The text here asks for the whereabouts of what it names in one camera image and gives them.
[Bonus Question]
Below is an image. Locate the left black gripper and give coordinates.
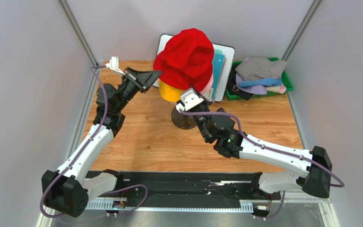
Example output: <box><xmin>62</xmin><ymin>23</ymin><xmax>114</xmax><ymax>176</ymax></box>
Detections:
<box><xmin>114</xmin><ymin>67</ymin><xmax>161</xmax><ymax>113</ymax></box>

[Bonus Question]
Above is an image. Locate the yellow bucket hat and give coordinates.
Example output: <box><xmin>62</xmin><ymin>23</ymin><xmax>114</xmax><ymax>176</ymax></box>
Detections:
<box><xmin>158</xmin><ymin>79</ymin><xmax>190</xmax><ymax>103</ymax></box>

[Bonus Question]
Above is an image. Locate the red hat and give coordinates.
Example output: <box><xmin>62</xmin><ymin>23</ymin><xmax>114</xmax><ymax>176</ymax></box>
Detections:
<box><xmin>153</xmin><ymin>28</ymin><xmax>215</xmax><ymax>91</ymax></box>

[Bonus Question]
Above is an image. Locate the pink bucket hat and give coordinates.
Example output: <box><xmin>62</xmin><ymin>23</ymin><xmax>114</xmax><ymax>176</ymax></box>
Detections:
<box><xmin>200</xmin><ymin>74</ymin><xmax>214</xmax><ymax>95</ymax></box>

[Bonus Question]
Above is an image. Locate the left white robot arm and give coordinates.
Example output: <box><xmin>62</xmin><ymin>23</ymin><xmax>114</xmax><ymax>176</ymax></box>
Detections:
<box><xmin>39</xmin><ymin>67</ymin><xmax>162</xmax><ymax>218</ymax></box>

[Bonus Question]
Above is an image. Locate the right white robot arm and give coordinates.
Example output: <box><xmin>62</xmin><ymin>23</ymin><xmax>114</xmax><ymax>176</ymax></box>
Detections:
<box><xmin>188</xmin><ymin>103</ymin><xmax>332</xmax><ymax>198</ymax></box>

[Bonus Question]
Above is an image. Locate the dark round stand base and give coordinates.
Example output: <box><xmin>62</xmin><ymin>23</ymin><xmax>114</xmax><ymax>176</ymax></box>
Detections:
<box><xmin>171</xmin><ymin>107</ymin><xmax>197</xmax><ymax>130</ymax></box>

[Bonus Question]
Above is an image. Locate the lavender hat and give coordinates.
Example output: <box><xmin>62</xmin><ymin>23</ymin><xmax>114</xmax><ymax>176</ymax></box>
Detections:
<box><xmin>235</xmin><ymin>74</ymin><xmax>268</xmax><ymax>95</ymax></box>

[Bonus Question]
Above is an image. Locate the white tablet board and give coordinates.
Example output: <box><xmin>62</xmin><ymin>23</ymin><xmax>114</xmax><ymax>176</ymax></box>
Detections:
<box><xmin>152</xmin><ymin>34</ymin><xmax>236</xmax><ymax>103</ymax></box>

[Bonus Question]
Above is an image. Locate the pink beige hat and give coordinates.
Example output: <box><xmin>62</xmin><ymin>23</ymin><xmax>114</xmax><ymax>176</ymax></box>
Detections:
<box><xmin>266</xmin><ymin>83</ymin><xmax>286</xmax><ymax>94</ymax></box>

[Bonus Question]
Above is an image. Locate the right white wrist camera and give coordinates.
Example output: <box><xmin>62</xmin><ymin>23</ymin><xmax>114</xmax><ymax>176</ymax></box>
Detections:
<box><xmin>175</xmin><ymin>87</ymin><xmax>205</xmax><ymax>113</ymax></box>

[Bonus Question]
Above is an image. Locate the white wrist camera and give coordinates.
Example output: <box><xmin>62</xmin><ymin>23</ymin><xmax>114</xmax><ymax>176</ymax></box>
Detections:
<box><xmin>175</xmin><ymin>87</ymin><xmax>205</xmax><ymax>113</ymax></box>
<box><xmin>105</xmin><ymin>56</ymin><xmax>125</xmax><ymax>76</ymax></box>

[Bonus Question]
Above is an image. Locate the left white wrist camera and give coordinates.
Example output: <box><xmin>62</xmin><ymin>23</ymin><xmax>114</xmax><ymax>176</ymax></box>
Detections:
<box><xmin>105</xmin><ymin>56</ymin><xmax>125</xmax><ymax>76</ymax></box>

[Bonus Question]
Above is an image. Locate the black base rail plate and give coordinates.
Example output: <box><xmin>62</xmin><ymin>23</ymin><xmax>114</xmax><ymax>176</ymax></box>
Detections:
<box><xmin>87</xmin><ymin>172</ymin><xmax>281</xmax><ymax>212</ymax></box>

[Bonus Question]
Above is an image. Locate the aluminium frame rail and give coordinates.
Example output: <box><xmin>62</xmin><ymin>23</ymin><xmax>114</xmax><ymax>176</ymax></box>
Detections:
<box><xmin>36</xmin><ymin>177</ymin><xmax>341</xmax><ymax>227</ymax></box>

